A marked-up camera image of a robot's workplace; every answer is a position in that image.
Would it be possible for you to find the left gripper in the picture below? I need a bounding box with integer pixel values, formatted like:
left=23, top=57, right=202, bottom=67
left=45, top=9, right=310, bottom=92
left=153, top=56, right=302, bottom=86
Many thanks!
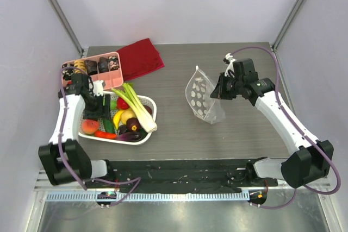
left=84, top=93, right=111, bottom=121

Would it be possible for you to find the peach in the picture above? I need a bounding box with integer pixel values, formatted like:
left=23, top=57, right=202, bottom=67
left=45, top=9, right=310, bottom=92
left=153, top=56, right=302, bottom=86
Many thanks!
left=81, top=119, right=100, bottom=135

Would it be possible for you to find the clear zip top bag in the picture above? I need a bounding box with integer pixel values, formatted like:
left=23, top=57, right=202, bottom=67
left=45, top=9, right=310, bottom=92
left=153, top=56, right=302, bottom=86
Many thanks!
left=185, top=65, right=226, bottom=124

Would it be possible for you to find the dark green cucumber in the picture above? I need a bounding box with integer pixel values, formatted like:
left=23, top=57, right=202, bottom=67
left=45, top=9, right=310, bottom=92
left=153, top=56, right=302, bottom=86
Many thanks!
left=102, top=118, right=115, bottom=134

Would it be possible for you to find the red strawberry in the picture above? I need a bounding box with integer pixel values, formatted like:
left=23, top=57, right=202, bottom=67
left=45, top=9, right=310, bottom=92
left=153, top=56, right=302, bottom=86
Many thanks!
left=116, top=97, right=129, bottom=110

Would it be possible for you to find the purple eggplant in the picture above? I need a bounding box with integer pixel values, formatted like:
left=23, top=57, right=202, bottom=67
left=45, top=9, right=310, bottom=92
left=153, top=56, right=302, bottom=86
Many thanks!
left=115, top=131, right=142, bottom=142

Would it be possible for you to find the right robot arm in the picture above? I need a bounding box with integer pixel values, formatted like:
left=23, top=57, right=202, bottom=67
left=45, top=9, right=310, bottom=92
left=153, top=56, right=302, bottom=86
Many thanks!
left=210, top=54, right=333, bottom=189

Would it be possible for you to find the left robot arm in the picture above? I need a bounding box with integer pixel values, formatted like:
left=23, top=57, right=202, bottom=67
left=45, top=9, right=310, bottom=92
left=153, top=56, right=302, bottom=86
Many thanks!
left=38, top=73, right=116, bottom=188

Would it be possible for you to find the light green cucumber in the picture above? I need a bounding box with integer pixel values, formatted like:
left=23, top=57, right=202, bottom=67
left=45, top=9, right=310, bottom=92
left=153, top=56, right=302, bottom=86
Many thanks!
left=110, top=100, right=117, bottom=110

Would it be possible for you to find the yellow banana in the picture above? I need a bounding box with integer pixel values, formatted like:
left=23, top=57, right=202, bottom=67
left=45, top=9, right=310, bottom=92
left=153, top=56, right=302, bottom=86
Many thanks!
left=113, top=110, right=125, bottom=130

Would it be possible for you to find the orange carrot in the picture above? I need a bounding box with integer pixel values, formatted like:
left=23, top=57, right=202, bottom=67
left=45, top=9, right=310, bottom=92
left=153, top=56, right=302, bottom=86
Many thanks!
left=94, top=130, right=117, bottom=140

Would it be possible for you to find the dark purple fig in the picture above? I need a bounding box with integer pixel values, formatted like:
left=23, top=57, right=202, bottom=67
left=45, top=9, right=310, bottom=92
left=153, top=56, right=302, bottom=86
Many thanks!
left=117, top=125, right=128, bottom=135

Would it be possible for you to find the white plastic basket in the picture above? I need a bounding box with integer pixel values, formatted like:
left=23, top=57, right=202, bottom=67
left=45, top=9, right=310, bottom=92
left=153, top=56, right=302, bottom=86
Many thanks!
left=78, top=92, right=152, bottom=146

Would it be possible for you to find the pink divided tray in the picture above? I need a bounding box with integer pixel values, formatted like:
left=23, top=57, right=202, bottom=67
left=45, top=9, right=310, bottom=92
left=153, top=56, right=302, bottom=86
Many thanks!
left=61, top=52, right=124, bottom=91

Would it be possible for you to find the green leek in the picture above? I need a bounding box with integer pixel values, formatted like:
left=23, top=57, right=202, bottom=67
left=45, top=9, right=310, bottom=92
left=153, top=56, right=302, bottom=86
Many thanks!
left=111, top=83, right=157, bottom=133

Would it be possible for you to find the dark purple mangosteen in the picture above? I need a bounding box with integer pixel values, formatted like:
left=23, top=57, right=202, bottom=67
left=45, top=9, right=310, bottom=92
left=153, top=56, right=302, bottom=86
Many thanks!
left=126, top=118, right=142, bottom=131

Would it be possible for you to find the dark brown sushi roll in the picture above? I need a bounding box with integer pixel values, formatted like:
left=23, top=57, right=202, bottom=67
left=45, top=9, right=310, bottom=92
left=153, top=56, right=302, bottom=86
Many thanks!
left=85, top=60, right=98, bottom=76

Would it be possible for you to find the dark blue sushi roll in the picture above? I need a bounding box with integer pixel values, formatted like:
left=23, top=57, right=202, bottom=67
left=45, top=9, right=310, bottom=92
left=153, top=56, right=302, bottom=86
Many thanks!
left=98, top=57, right=109, bottom=73

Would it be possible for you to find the black dotted sushi roll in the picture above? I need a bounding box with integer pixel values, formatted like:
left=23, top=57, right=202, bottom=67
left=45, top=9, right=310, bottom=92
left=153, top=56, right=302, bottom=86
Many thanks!
left=62, top=63, right=74, bottom=81

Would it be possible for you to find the yellow striped sushi roll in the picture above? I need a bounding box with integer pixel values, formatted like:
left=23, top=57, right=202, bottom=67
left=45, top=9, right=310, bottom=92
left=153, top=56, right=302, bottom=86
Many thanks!
left=73, top=59, right=87, bottom=74

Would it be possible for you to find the pink flower sushi roll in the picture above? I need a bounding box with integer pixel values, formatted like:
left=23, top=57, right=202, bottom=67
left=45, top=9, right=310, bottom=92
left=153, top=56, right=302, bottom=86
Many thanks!
left=108, top=56, right=120, bottom=71

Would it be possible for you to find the dark red plum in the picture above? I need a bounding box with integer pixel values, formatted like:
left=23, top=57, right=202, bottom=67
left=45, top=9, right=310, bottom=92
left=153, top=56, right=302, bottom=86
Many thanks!
left=143, top=105, right=152, bottom=115

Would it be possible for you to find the red folded cloth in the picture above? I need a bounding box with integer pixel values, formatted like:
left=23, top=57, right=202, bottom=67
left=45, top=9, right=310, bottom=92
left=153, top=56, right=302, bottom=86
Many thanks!
left=117, top=38, right=165, bottom=81

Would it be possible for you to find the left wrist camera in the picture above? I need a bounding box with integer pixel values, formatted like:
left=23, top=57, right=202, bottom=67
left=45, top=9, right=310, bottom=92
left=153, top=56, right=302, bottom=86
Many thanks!
left=93, top=80, right=105, bottom=97

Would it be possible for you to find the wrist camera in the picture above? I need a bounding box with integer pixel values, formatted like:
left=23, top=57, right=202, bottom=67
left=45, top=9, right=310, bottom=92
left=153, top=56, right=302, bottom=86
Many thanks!
left=223, top=53, right=236, bottom=77
left=93, top=80, right=105, bottom=97

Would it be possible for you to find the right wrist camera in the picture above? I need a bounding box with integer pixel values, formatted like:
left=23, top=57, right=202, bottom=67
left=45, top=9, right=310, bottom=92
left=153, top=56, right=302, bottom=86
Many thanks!
left=223, top=53, right=236, bottom=77

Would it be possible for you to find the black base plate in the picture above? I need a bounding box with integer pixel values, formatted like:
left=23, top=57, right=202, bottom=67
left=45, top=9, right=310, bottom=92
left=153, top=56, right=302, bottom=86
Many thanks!
left=84, top=157, right=278, bottom=195

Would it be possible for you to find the white slotted cable duct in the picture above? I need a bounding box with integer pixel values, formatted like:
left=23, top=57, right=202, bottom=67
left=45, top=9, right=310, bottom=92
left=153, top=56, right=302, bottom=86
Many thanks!
left=46, top=191, right=250, bottom=202

